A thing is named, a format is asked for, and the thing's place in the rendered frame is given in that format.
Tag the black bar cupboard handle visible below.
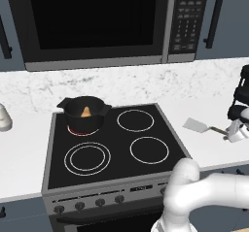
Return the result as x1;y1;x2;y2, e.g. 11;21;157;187
0;15;14;60
202;0;227;50

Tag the black and steel stove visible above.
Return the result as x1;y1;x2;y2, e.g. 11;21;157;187
41;102;193;232

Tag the black and steel microwave oven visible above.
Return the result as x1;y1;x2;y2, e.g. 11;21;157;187
4;0;211;72

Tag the pale grey shaker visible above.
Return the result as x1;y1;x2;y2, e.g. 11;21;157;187
0;103;14;133

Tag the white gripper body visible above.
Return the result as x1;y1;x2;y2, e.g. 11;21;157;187
225;118;249;144

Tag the orange squash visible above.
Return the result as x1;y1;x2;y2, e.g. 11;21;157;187
80;106;92;118

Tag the grey metal spatula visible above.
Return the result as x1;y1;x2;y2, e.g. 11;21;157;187
182;117;230;137

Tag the blue-grey cupboard door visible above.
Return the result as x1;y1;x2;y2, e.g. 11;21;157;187
0;0;26;73
195;0;249;61

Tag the black oven door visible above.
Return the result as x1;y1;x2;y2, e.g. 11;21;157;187
48;204;167;232

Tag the black oven door handle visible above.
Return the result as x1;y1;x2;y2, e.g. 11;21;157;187
55;204;166;225

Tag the black cooking pot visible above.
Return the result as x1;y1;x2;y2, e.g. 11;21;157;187
56;95;113;135

